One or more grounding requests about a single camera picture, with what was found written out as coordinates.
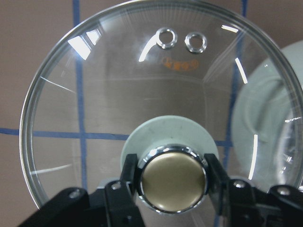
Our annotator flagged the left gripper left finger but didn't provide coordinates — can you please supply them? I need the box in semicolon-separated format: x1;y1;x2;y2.
20;154;145;227

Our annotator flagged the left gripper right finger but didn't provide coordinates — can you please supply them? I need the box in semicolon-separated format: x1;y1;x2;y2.
204;154;303;227

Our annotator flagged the glass pot lid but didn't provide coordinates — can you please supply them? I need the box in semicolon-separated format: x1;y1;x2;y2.
20;0;303;207

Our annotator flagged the pale green electric pot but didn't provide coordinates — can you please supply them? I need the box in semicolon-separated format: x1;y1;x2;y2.
231;40;303;187

